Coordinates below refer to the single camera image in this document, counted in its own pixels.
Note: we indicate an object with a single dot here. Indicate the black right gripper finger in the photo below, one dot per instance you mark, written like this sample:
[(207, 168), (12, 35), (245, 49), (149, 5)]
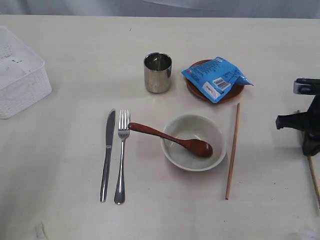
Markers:
[(311, 144)]

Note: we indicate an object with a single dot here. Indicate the silver fork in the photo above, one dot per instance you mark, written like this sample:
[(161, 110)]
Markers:
[(123, 134)]

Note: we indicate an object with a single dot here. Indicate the brown wooden chopsticks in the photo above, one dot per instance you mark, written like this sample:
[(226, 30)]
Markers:
[(233, 152)]

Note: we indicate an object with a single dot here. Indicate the speckled grey ceramic bowl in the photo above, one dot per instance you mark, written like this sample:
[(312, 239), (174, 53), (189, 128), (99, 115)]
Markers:
[(193, 126)]

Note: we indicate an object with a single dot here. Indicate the brown plate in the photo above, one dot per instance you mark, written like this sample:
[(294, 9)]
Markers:
[(235, 91)]

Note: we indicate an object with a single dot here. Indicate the white perforated plastic basket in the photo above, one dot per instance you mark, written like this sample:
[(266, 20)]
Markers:
[(23, 77)]

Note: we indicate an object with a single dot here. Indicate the blue snack packet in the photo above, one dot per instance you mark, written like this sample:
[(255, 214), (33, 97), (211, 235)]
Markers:
[(215, 78)]

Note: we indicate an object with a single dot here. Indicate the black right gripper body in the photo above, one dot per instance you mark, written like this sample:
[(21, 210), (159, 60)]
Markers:
[(307, 122)]

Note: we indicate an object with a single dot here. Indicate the silver table knife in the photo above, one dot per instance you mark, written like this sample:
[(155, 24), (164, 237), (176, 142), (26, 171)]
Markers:
[(109, 136)]

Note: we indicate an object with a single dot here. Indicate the brown wooden spoon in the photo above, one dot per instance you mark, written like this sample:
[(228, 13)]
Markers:
[(197, 147)]

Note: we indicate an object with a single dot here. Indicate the steel cup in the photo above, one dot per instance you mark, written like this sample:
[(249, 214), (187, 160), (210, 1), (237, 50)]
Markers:
[(157, 72)]

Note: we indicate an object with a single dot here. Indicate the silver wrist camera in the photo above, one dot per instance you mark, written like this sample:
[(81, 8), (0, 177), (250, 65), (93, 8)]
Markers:
[(306, 86)]

